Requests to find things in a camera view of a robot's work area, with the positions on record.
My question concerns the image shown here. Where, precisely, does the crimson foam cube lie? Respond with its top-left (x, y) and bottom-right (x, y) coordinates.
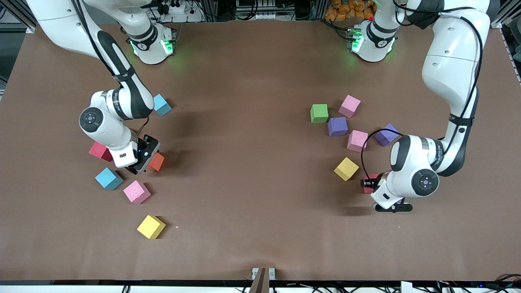
top-left (88, 141), bottom-right (114, 162)
top-left (363, 174), bottom-right (380, 194)

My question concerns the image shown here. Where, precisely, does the yellow foam cube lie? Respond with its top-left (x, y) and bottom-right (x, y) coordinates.
top-left (334, 157), bottom-right (360, 181)
top-left (137, 215), bottom-right (166, 240)

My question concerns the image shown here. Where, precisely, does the orange foam cube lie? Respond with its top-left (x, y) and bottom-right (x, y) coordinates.
top-left (147, 153), bottom-right (166, 172)

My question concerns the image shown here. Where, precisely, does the pink foam cube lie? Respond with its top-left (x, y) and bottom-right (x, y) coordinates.
top-left (123, 180), bottom-right (151, 205)
top-left (338, 95), bottom-right (361, 118)
top-left (347, 130), bottom-right (369, 153)

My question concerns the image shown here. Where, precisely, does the purple foam cube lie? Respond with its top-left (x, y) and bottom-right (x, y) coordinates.
top-left (327, 117), bottom-right (349, 137)
top-left (374, 123), bottom-right (401, 147)

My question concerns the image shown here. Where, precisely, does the green foam cube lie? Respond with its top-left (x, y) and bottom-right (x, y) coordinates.
top-left (310, 104), bottom-right (329, 124)

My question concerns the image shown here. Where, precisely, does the blue foam cube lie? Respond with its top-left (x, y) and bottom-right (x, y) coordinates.
top-left (95, 167), bottom-right (124, 191)
top-left (153, 94), bottom-right (173, 117)

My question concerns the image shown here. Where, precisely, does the white power strip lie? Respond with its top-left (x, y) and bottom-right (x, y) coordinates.
top-left (161, 1), bottom-right (192, 15)

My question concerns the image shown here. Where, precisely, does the bag of orange items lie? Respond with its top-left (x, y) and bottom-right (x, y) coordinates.
top-left (324, 0), bottom-right (377, 22)

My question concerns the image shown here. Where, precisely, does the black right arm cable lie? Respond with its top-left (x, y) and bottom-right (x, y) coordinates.
top-left (72, 0), bottom-right (150, 137)

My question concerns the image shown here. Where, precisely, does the metal bracket with brown post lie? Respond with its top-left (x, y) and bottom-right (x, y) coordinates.
top-left (251, 267), bottom-right (276, 293)

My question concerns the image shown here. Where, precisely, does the aluminium frame profile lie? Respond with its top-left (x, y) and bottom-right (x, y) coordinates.
top-left (490, 0), bottom-right (521, 30)
top-left (0, 0), bottom-right (37, 34)

